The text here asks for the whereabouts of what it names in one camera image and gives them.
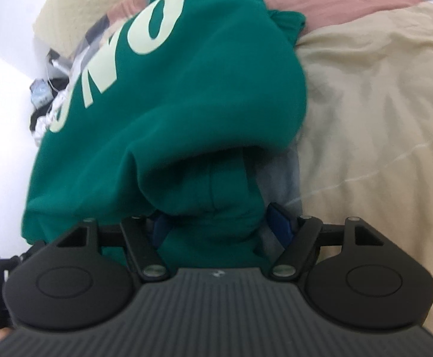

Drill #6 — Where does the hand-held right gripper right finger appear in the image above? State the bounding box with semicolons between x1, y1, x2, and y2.
266;202;386;282

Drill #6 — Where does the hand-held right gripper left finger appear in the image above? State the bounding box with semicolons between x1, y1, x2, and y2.
54;211;173;282

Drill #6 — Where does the green sweatshirt with pale print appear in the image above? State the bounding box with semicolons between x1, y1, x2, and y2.
21;0;310;270

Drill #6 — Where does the patchwork quilt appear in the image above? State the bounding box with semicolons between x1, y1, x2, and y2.
68;0;433;306

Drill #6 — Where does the black cloth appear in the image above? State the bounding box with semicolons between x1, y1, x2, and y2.
28;48;72;145

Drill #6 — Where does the white cloth pile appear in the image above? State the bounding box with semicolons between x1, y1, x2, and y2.
34;63;79;134

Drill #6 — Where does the clear plastic bag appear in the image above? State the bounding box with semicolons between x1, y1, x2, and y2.
29;79;54;107

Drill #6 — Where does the cream quilted headboard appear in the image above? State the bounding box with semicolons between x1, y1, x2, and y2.
32;0;161;60

